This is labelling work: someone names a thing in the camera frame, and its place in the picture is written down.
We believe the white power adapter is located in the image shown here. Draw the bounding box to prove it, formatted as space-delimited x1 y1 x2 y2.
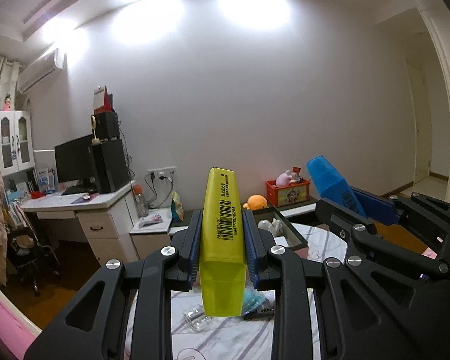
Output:
274 236 289 247

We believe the white bunny figurine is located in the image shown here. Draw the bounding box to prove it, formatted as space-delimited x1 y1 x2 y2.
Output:
257 218 284 237

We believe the teal capsule ball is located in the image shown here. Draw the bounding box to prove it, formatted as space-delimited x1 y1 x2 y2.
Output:
241 288 266 314

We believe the yellow highlighter marker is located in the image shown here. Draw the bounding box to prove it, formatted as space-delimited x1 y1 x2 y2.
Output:
199 167 247 317

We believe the blue highlighter marker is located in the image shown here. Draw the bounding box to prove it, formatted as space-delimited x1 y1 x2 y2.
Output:
306 155 367 217

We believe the red storage crate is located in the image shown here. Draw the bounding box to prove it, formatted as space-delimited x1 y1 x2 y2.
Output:
266 180 311 207

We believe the pink bed quilt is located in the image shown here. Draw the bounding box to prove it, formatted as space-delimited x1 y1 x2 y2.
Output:
0 291 42 359

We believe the pink and black tray box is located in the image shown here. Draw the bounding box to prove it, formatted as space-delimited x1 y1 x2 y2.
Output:
253 206 308 250

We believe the pink plush toy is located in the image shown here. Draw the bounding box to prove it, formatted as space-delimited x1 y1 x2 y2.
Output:
275 170 293 188

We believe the black small clip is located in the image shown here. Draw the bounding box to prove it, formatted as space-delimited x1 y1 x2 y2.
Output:
243 303 275 320

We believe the orange octopus plush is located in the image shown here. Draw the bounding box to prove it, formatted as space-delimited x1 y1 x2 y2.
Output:
242 194 268 211

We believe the white computer desk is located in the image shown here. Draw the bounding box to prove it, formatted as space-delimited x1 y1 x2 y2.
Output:
22 181 139 265

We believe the red cap water bottle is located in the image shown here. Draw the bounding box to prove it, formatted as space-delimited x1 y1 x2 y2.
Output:
132 184 149 218

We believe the low white tv cabinet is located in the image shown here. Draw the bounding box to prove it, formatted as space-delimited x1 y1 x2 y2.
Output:
129 197 318 261

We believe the snack bag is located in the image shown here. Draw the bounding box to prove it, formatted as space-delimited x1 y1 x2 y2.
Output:
170 190 185 222

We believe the black computer tower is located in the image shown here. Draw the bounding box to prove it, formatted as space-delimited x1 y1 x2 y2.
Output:
89 139 130 194

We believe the black computer monitor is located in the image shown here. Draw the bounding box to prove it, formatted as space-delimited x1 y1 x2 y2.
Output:
54 134 97 195

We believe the black speaker box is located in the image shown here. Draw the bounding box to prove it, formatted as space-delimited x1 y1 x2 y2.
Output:
91 111 120 141

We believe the red desk calendar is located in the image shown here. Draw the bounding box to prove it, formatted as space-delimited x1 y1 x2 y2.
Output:
93 86 113 114

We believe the small pink doll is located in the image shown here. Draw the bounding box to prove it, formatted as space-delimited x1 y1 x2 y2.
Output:
2 94 13 111

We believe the white air conditioner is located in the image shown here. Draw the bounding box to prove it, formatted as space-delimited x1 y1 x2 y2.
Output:
17 48 65 94

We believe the wall power strip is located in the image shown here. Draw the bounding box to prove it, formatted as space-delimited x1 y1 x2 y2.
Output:
148 166 176 180

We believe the white wall cabinet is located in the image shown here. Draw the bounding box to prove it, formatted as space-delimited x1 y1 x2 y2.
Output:
0 111 35 176

